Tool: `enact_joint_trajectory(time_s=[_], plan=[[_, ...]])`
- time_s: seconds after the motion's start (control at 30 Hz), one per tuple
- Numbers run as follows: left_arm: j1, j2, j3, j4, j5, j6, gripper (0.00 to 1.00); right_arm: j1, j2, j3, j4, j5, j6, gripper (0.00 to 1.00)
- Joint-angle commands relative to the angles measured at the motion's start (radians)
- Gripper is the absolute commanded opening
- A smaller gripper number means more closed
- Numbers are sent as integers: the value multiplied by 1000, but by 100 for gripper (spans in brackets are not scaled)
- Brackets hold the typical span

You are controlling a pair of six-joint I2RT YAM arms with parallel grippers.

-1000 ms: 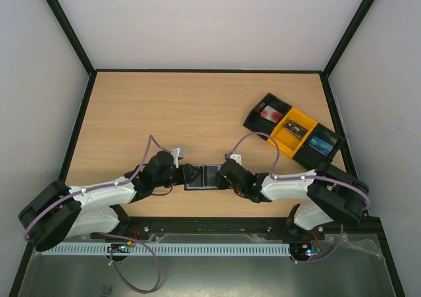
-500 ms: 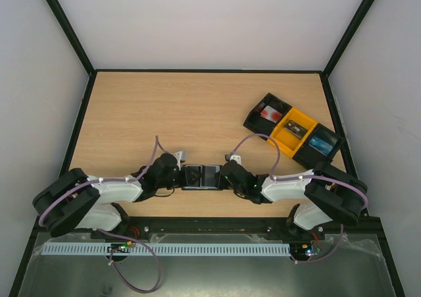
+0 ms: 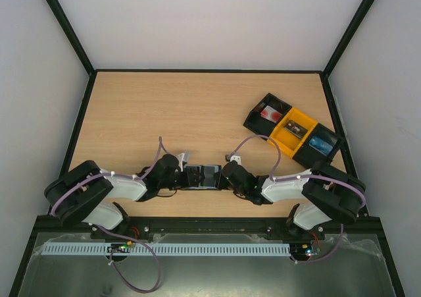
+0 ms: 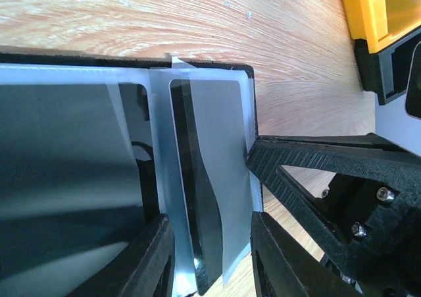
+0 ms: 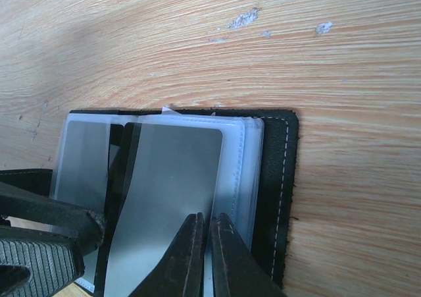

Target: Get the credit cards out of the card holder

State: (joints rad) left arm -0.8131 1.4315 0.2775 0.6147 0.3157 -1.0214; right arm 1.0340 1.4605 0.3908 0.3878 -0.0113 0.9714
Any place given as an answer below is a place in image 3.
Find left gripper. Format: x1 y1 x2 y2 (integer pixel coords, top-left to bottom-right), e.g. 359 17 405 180
159 168 205 190

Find black leather card holder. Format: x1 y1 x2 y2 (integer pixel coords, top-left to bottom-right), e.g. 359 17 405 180
182 165 222 190

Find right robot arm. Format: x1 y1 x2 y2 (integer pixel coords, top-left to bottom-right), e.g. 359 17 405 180
218 161 366 239

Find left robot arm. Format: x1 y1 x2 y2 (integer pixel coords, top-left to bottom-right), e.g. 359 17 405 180
44 153 203 230

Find black bin with red card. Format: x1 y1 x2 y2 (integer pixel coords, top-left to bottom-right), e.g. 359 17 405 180
243 93 292 136

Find red white card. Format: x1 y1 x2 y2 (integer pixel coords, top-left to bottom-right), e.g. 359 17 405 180
260 105 283 124

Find black bin with blue card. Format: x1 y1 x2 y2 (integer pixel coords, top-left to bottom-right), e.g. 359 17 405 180
292 123 344 169

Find black card in yellow bin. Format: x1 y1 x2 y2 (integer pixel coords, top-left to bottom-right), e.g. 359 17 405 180
284 120 308 138

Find blue card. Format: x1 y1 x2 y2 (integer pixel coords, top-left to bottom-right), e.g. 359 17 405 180
309 136 333 156

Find yellow bin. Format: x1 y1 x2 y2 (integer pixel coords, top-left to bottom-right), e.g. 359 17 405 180
270 107 318 158

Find metal tray sheet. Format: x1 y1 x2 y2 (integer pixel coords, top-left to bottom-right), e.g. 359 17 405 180
19 234 395 296

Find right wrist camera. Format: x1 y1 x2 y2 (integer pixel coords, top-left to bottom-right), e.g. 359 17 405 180
225 154 242 165

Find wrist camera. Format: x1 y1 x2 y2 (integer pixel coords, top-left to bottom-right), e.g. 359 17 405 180
225 154 242 165
176 151 190 164

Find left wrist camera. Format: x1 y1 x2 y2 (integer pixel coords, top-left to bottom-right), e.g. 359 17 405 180
176 151 190 164

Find grey slotted cable duct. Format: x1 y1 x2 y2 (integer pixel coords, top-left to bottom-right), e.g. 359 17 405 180
41 242 290 257

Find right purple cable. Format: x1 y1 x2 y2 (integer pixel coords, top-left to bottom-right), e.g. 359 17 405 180
226 134 367 265

